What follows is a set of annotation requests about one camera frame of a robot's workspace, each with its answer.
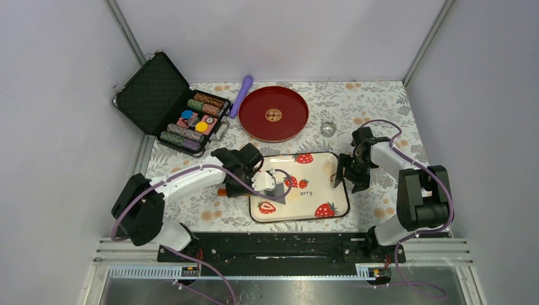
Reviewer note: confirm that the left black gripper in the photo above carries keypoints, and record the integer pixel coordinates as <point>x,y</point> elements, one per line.
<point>232,192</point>

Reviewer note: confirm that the black poker chip case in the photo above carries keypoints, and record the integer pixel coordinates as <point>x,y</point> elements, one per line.
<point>157,95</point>

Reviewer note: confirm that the blue poker chip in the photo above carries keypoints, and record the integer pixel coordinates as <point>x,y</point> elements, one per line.
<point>187,114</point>

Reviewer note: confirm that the yellow poker chip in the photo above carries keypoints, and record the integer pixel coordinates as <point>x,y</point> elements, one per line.
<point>201,127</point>

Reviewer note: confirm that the metal spatula orange handle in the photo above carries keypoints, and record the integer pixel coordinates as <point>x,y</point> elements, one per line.
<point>274,191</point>

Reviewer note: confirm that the floral pattern table mat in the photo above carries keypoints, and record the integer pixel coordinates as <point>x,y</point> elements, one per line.
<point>336,110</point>

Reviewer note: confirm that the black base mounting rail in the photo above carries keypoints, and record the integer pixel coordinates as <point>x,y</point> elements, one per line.
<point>290,254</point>

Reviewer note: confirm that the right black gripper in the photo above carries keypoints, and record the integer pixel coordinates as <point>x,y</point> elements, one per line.
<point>361,182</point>

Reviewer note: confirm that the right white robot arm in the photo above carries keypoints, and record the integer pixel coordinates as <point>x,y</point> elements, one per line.
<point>424,204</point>

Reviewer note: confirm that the small dough piece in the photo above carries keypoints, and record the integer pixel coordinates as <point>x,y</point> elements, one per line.
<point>330,169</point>

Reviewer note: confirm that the round red lacquer plate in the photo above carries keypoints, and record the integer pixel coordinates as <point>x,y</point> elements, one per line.
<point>273,114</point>

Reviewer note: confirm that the purple silicone handle tool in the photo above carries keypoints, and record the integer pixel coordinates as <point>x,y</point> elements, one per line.
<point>246,85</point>

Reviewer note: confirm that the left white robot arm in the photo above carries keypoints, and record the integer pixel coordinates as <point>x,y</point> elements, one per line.
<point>140,209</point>

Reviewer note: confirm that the strawberry pattern white tray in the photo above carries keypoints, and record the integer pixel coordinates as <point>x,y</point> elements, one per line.
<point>319,200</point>

